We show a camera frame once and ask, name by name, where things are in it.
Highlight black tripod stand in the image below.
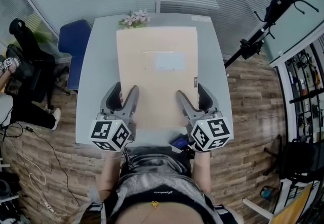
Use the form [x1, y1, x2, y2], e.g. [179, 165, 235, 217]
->
[223, 0, 320, 69]

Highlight black metal shelf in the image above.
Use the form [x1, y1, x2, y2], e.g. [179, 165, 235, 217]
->
[274, 40, 324, 144]

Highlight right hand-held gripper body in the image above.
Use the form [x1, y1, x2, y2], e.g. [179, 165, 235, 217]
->
[185, 107, 231, 153]

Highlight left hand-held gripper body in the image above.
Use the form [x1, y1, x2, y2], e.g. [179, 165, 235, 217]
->
[90, 108, 138, 153]

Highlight beige folder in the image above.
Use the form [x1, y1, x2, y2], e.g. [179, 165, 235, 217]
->
[115, 25, 199, 130]

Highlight white table sticker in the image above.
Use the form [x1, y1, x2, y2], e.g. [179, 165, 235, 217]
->
[190, 15, 212, 23]

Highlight person's right forearm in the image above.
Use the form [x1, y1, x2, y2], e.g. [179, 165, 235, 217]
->
[193, 151, 213, 194]

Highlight blue chair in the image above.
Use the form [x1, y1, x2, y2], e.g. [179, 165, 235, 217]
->
[58, 18, 93, 92]

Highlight black office chair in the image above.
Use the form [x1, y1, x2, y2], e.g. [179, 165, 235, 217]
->
[5, 18, 71, 110]

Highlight teal round object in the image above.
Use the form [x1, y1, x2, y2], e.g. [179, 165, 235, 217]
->
[261, 186, 273, 199]

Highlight yellow board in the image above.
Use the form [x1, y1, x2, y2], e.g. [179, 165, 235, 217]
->
[269, 183, 313, 224]

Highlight white power strip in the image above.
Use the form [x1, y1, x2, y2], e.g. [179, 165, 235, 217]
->
[43, 201, 55, 214]

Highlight black cable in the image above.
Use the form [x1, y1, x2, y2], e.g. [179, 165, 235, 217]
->
[0, 121, 82, 207]

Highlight white cable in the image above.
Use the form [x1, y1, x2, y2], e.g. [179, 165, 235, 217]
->
[5, 137, 67, 220]

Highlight black swivel chair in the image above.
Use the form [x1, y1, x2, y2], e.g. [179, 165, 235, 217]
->
[262, 133, 324, 182]

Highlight small blue device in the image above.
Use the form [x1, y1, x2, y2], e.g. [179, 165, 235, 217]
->
[169, 132, 190, 150]

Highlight person's left forearm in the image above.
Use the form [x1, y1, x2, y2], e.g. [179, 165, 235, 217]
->
[97, 151, 123, 195]

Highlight pink artificial flowers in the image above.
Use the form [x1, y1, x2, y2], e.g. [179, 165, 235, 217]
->
[117, 9, 151, 29]

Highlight another person's forearm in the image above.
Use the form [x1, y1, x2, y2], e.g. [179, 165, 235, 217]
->
[0, 69, 14, 94]

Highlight person's grey black clothing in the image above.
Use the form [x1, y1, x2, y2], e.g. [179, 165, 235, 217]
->
[87, 145, 237, 224]

